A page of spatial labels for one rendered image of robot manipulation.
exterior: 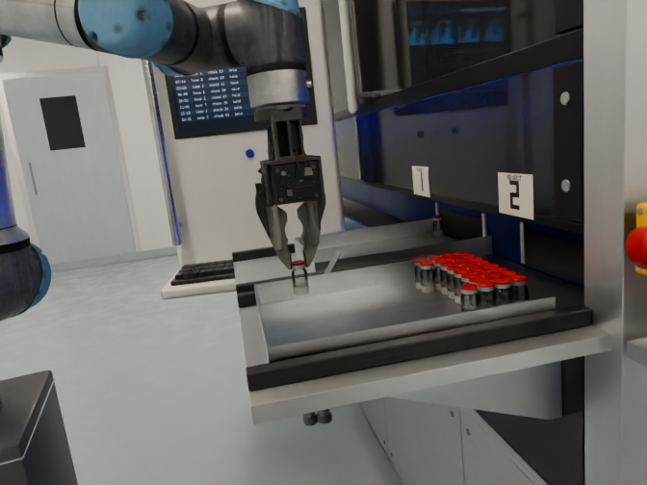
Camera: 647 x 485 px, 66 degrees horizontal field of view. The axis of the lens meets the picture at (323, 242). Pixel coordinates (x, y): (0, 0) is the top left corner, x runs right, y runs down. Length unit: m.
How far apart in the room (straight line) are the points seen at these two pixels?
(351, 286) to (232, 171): 0.74
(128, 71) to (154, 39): 5.58
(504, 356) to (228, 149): 1.07
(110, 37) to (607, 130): 0.50
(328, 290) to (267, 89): 0.34
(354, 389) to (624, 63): 0.41
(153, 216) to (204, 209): 4.62
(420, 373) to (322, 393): 0.10
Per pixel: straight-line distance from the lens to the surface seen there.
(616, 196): 0.60
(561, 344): 0.61
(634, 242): 0.54
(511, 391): 0.71
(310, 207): 0.66
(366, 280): 0.82
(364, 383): 0.53
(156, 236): 6.13
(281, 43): 0.64
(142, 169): 6.07
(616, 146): 0.60
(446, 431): 1.20
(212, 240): 1.49
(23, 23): 0.65
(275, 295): 0.80
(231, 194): 1.47
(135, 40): 0.55
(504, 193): 0.77
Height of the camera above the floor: 1.12
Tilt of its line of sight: 11 degrees down
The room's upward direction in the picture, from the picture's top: 6 degrees counter-clockwise
